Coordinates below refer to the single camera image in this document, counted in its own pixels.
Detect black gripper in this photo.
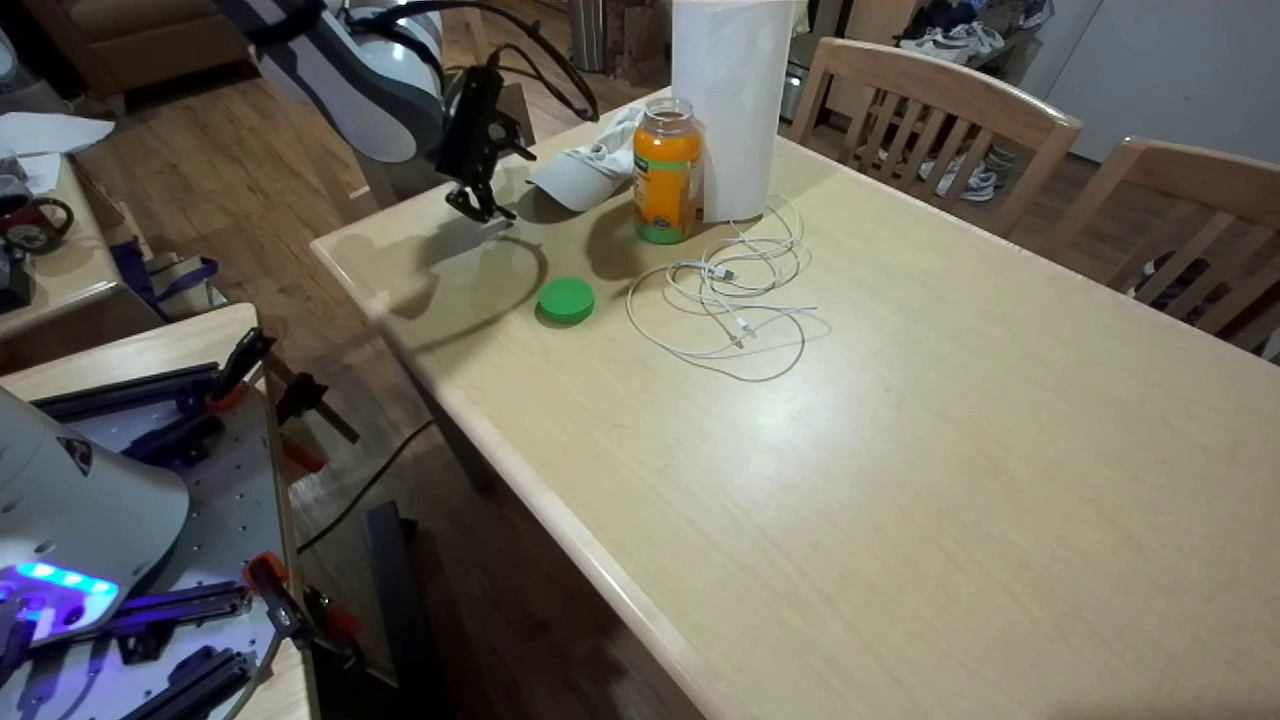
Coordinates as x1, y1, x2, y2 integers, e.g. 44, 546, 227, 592
437, 61, 534, 227

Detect green round lid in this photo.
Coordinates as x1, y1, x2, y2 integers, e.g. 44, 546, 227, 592
532, 272, 600, 333

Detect orange juice bottle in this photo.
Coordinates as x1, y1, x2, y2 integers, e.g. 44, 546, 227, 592
626, 94, 706, 248

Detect white paper towel roll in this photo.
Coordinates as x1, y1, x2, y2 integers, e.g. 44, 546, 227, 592
667, 0, 799, 227

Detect grey metal mounting plate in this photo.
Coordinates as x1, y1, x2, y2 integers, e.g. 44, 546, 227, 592
0, 375, 319, 720

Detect black orange bar clamp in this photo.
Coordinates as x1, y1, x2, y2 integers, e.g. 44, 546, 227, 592
111, 548, 369, 720

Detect white paper sheet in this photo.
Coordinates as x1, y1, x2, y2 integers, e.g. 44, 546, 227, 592
0, 109, 118, 202

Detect black headphones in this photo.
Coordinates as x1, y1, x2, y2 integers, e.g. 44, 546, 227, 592
0, 192, 81, 259

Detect wooden chair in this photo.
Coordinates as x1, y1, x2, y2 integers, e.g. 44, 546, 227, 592
784, 32, 1089, 242
1054, 132, 1280, 370

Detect white sneaker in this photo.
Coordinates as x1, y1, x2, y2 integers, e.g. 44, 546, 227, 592
927, 147, 1008, 210

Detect white sneakers pair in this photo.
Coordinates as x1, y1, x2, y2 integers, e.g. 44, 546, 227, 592
893, 0, 1023, 71

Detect white door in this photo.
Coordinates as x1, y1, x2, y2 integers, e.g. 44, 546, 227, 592
1017, 0, 1280, 173

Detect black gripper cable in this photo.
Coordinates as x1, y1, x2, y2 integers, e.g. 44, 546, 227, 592
334, 0, 602, 128

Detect white earphone cable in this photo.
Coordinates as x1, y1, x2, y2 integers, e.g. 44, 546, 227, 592
614, 195, 819, 389

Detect black floor cable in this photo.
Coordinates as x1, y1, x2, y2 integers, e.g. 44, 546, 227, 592
287, 415, 441, 559

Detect bag with purple straps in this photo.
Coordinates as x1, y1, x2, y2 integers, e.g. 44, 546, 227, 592
108, 238, 227, 323

